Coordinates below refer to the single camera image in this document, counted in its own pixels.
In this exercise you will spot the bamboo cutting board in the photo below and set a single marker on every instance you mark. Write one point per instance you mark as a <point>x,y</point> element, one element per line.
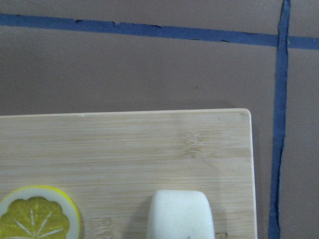
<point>110,165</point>

